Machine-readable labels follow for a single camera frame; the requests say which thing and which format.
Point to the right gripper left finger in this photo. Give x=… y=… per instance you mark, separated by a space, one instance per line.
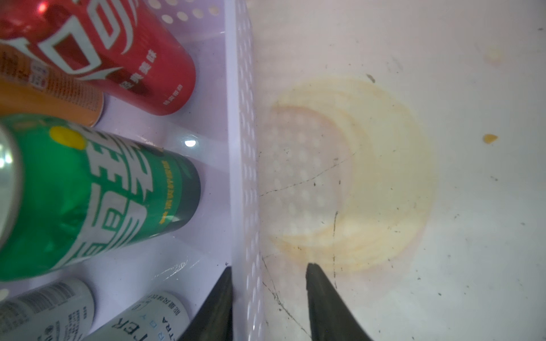
x=214 y=320

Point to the silver white can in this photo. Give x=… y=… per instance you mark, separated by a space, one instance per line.
x=62 y=310
x=158 y=316

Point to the red cola can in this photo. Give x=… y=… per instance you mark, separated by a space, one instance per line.
x=119 y=47

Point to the purple perforated plastic basket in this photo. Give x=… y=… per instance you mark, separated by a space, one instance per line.
x=216 y=130

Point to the orange soda can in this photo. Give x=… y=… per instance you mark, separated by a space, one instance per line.
x=28 y=86

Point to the green sprite can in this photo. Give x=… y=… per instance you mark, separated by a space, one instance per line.
x=70 y=193

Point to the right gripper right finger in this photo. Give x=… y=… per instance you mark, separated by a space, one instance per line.
x=330 y=318

